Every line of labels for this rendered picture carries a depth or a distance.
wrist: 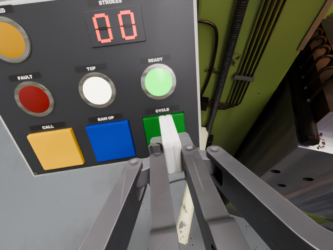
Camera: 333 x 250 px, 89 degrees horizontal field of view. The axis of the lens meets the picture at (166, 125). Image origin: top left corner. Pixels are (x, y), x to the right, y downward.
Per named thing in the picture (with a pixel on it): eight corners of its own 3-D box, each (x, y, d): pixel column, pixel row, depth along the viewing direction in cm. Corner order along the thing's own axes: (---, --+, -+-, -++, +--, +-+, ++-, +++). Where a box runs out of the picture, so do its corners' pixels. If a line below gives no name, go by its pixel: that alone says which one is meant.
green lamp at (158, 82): (170, 100, 28) (168, 80, 25) (144, 95, 29) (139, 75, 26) (175, 88, 30) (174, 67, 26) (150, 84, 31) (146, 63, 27)
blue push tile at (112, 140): (136, 156, 33) (127, 121, 30) (97, 162, 32) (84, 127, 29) (137, 151, 34) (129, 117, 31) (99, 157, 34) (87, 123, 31)
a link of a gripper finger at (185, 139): (185, 163, 12) (225, 157, 13) (175, 133, 17) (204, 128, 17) (187, 179, 13) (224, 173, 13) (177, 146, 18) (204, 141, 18)
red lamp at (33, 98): (48, 118, 28) (29, 99, 24) (26, 112, 28) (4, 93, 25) (60, 104, 29) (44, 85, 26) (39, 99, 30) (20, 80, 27)
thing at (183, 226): (188, 245, 55) (188, 245, 51) (172, 239, 56) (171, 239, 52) (208, 134, 79) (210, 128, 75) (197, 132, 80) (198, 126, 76)
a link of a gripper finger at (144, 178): (169, 182, 13) (130, 189, 13) (163, 148, 18) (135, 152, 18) (166, 167, 12) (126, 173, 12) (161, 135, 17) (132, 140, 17)
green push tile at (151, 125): (187, 148, 33) (184, 112, 30) (149, 154, 33) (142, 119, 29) (185, 144, 35) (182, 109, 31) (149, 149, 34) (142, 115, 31)
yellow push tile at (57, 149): (83, 164, 32) (69, 129, 29) (43, 170, 32) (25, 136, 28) (86, 159, 34) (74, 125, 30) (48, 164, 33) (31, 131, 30)
